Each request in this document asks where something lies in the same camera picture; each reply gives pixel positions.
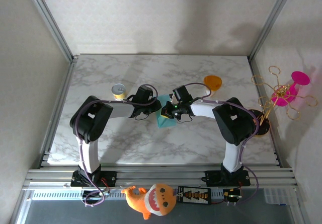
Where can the black yellow label plate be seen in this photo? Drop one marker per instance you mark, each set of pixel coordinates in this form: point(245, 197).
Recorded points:
point(193, 195)

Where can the pink plastic wine glass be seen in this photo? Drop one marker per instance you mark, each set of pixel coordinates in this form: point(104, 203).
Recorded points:
point(300, 78)

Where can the aluminium side rail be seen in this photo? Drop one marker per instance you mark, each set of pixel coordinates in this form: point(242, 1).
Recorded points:
point(59, 110)
point(268, 103)

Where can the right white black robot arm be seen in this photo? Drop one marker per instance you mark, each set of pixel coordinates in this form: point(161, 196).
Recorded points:
point(203, 108)

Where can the black yellow power connector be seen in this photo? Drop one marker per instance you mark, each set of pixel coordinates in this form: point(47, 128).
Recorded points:
point(230, 193)

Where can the aluminium frame post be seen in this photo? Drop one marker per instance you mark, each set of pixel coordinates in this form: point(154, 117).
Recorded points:
point(50, 20)
point(271, 20)

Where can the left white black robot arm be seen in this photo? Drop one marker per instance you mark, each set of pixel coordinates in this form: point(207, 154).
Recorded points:
point(120, 110)

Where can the orange translucent cup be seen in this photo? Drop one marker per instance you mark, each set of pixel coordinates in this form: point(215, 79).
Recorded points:
point(213, 81)

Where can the silver yellow tin can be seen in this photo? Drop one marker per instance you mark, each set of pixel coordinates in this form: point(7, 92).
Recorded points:
point(118, 89)

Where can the wide aluminium frame rail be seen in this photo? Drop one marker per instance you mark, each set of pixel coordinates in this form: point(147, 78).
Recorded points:
point(161, 175)

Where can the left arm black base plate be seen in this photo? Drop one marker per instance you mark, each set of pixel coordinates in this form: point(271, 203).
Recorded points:
point(110, 177)

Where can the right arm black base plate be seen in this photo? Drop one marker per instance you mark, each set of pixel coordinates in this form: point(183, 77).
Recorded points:
point(213, 178)

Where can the clear plastic organizer box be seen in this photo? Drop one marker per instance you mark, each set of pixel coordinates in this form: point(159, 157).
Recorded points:
point(276, 196)

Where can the orange shark plush toy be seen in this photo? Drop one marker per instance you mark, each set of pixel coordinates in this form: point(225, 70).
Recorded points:
point(141, 201)

